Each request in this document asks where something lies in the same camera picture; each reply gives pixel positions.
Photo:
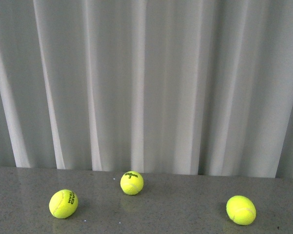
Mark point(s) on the Head Team yellow tennis ball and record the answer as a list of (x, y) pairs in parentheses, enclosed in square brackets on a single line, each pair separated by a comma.
[(63, 203)]

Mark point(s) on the Wilson yellow tennis ball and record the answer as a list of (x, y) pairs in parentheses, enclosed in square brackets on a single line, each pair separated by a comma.
[(132, 183)]

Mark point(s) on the plain yellow tennis ball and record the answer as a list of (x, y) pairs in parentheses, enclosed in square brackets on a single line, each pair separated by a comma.
[(241, 210)]

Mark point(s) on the white pleated curtain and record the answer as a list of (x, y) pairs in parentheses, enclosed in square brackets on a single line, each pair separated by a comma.
[(197, 87)]

